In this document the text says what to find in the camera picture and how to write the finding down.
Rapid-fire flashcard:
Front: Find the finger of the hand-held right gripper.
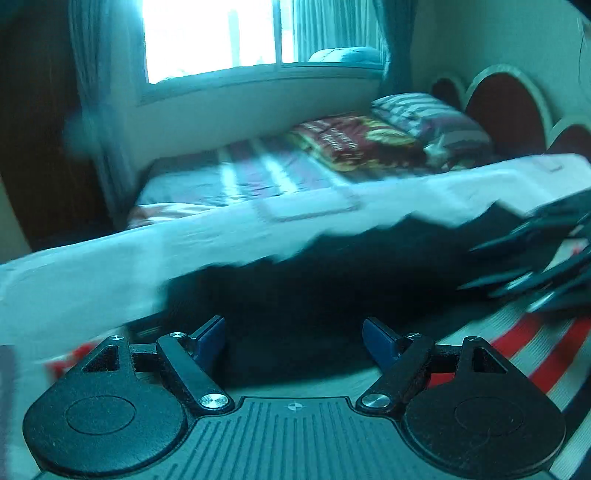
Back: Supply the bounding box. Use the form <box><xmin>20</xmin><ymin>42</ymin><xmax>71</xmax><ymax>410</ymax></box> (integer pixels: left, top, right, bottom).
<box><xmin>457</xmin><ymin>251</ymin><xmax>591</xmax><ymax>315</ymax></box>
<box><xmin>471</xmin><ymin>194</ymin><xmax>591</xmax><ymax>251</ymax></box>

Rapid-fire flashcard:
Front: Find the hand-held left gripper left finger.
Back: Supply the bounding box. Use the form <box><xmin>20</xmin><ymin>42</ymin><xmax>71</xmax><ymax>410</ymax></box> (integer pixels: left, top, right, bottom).
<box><xmin>69</xmin><ymin>316</ymin><xmax>234</xmax><ymax>416</ymax></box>

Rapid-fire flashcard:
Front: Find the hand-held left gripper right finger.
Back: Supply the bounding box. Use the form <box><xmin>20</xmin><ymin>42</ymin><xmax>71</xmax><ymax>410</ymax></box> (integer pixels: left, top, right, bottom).
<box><xmin>356</xmin><ymin>318</ymin><xmax>515</xmax><ymax>412</ymax></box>

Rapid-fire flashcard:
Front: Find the black garment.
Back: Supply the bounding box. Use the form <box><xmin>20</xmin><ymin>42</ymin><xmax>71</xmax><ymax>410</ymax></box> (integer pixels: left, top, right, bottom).
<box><xmin>44</xmin><ymin>198</ymin><xmax>591</xmax><ymax>480</ymax></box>

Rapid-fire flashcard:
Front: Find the red scalloped headboard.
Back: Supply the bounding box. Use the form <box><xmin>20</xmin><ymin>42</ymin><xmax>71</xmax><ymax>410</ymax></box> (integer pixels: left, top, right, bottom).
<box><xmin>429</xmin><ymin>65</ymin><xmax>591</xmax><ymax>162</ymax></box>

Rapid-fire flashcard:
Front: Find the white patterned bedsheet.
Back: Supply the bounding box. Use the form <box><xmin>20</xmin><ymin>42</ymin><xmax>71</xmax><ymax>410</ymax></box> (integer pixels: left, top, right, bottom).
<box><xmin>0</xmin><ymin>154</ymin><xmax>591</xmax><ymax>365</ymax></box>

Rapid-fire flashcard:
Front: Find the striped pillow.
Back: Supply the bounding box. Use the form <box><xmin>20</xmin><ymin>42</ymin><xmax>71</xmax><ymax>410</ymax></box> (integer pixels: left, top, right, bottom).
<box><xmin>372</xmin><ymin>92</ymin><xmax>495</xmax><ymax>168</ymax></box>

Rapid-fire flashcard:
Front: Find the striped bed sheet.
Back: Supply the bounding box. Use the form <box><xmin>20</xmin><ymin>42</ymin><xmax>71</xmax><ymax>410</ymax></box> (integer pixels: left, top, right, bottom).
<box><xmin>128</xmin><ymin>134</ymin><xmax>365</xmax><ymax>228</ymax></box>

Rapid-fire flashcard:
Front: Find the red printed pillow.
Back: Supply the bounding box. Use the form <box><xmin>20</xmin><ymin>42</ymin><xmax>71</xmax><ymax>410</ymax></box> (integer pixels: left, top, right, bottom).
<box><xmin>288</xmin><ymin>113</ymin><xmax>426</xmax><ymax>180</ymax></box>

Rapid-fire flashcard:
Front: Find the blue curtain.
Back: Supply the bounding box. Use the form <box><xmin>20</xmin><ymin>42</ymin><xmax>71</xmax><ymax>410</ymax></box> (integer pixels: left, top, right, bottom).
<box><xmin>69</xmin><ymin>0</ymin><xmax>141</xmax><ymax>222</ymax></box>
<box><xmin>374</xmin><ymin>0</ymin><xmax>416</xmax><ymax>97</ymax></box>

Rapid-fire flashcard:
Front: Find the dark wooden door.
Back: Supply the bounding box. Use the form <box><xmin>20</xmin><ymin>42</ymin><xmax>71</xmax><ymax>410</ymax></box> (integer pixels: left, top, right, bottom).
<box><xmin>0</xmin><ymin>28</ymin><xmax>112</xmax><ymax>252</ymax></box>

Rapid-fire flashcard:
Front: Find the window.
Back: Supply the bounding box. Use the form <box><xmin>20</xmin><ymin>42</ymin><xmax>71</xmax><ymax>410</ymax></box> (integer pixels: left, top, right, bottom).
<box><xmin>139</xmin><ymin>0</ymin><xmax>385</xmax><ymax>88</ymax></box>

